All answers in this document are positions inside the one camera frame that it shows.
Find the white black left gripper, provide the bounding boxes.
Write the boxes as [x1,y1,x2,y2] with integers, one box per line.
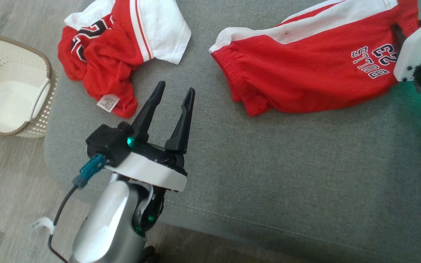
[105,81,196,193]

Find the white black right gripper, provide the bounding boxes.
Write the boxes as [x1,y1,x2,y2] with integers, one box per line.
[391,18,421,105]

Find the red white basketball jersey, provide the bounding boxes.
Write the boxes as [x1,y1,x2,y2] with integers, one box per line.
[58,0,192,118]

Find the red white basketball shorts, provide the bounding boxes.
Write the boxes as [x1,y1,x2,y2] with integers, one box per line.
[209,0,421,117]

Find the large grey sofa seat cushion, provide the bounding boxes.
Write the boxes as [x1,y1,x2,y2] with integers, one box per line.
[43,0,421,263]

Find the cream woven laundry basket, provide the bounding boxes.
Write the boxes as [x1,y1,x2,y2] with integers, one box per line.
[0,32,58,138]

